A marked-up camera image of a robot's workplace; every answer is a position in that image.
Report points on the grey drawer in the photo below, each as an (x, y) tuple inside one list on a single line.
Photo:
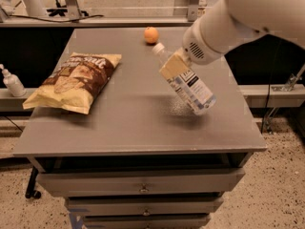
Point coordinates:
[(140, 182), (150, 222), (143, 206)]

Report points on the orange fruit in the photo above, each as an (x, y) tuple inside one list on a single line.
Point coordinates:
[(151, 35)]

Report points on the bottom grey drawer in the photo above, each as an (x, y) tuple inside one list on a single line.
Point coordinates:
[(150, 222)]

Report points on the grey drawer cabinet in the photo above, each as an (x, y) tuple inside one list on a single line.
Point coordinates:
[(139, 124)]

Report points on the top grey drawer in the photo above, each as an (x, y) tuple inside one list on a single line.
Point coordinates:
[(140, 182)]

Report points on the yellow brown chip bag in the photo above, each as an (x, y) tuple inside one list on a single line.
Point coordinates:
[(76, 83)]

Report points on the black caster leg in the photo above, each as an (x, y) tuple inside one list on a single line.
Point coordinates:
[(31, 192)]

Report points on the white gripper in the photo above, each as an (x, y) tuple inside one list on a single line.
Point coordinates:
[(197, 47)]

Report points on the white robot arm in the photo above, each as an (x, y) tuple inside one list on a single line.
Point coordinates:
[(263, 40)]

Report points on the clear plastic water bottle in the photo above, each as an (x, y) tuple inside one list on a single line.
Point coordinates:
[(188, 86)]

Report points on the grey metal frame post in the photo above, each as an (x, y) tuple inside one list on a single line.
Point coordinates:
[(192, 10), (73, 9)]

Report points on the middle grey drawer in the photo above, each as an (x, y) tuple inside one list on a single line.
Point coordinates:
[(143, 206)]

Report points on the white pump dispenser bottle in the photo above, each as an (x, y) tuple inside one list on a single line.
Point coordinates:
[(12, 82)]

